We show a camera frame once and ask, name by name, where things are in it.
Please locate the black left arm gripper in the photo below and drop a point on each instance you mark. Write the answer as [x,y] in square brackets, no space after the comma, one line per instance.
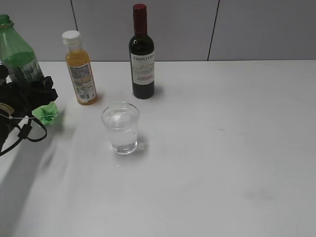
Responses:
[18,100]

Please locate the green sprite bottle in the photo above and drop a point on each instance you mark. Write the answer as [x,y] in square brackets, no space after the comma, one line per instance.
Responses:
[20,59]

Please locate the transparent plastic cup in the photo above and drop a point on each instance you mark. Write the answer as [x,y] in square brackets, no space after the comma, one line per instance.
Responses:
[121,123]

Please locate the orange juice bottle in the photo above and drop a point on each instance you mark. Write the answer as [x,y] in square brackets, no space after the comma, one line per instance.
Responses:
[79,67]

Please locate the dark red wine bottle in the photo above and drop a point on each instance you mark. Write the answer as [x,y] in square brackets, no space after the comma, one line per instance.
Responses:
[142,56]

